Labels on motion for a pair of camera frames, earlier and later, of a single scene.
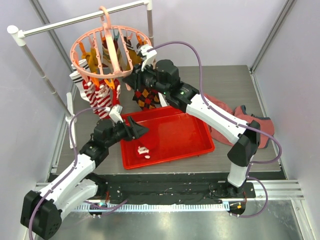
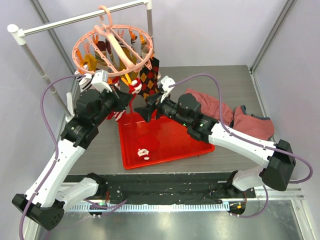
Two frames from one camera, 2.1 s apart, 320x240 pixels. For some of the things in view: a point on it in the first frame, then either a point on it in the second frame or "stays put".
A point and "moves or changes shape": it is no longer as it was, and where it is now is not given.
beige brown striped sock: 106,60 to 105,48
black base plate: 171,188 stays put
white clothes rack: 19,39 stays put
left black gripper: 129,133 to 121,99
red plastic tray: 178,135 stays put
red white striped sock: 103,99 moves or changes shape
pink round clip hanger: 109,51 stays put
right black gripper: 137,76 to 157,107
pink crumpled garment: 266,127 stays put
